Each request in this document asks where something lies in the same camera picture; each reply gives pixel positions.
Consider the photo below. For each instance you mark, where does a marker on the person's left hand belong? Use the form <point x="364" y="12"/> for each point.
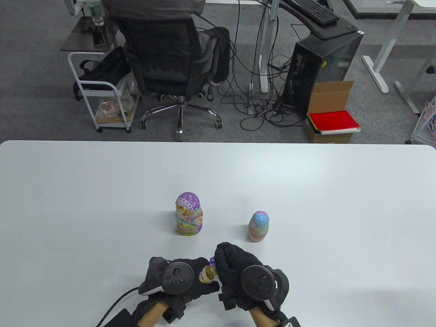
<point x="204" y="289"/>

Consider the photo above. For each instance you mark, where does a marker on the person's right hand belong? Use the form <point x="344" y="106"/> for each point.
<point x="231" y="265"/>

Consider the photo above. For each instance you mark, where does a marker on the small purple Russian doll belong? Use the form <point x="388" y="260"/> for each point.
<point x="206" y="276"/>

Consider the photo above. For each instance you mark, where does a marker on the blue white floral Russian doll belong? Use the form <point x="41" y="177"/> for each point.
<point x="258" y="226"/>

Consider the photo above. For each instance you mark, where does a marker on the largest multicoloured Russian doll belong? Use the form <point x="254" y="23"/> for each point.
<point x="189" y="214"/>

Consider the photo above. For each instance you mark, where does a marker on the person's left forearm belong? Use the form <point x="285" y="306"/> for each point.
<point x="153" y="315"/>

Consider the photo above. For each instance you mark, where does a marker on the person's right forearm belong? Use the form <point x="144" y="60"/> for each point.
<point x="262" y="318"/>

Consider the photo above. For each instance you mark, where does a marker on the black white tracking controller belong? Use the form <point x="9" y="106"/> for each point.
<point x="262" y="282"/>
<point x="177" y="277"/>

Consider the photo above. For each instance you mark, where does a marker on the black sensor box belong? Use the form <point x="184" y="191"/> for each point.
<point x="119" y="318"/>
<point x="291" y="322"/>

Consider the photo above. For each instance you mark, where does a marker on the white power strip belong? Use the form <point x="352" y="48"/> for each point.
<point x="251" y="98"/>

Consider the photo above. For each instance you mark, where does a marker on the red folder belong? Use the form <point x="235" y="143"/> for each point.
<point x="333" y="121"/>

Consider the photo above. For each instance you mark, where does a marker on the cardboard box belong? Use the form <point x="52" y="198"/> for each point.
<point x="330" y="95"/>

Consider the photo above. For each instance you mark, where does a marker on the clear plastic bag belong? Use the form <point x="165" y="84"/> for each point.
<point x="107" y="109"/>

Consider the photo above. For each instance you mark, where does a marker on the white rolling cart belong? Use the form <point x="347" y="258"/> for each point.
<point x="102" y="92"/>

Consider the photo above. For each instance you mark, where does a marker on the white desk leg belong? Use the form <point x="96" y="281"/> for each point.
<point x="264" y="51"/>
<point x="374" y="73"/>

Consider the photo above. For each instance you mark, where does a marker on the black computer tower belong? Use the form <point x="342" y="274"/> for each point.
<point x="323" y="68"/>

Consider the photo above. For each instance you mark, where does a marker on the black mesh office chair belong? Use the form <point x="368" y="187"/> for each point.
<point x="160" y="51"/>

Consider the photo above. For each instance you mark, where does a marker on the black backpack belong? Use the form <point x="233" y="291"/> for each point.
<point x="109" y="68"/>

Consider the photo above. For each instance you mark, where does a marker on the grey desk leg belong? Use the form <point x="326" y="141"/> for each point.
<point x="405" y="95"/>

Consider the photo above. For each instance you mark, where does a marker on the white paper bag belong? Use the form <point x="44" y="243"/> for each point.
<point x="430" y="119"/>

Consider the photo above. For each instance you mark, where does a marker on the black curved desk top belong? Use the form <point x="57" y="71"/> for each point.
<point x="333" y="30"/>

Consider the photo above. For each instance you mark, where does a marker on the black smartphone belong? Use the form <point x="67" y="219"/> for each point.
<point x="99" y="37"/>

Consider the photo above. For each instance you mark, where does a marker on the black keyboard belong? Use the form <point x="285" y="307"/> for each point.
<point x="316" y="12"/>

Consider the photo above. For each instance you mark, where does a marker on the dark brown side table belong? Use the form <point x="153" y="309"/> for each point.
<point x="76" y="41"/>

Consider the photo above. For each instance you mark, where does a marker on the clear green label water bottle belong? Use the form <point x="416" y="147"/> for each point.
<point x="96" y="10"/>

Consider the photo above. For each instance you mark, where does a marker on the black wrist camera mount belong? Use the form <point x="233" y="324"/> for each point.
<point x="227" y="301"/>
<point x="175" y="313"/>

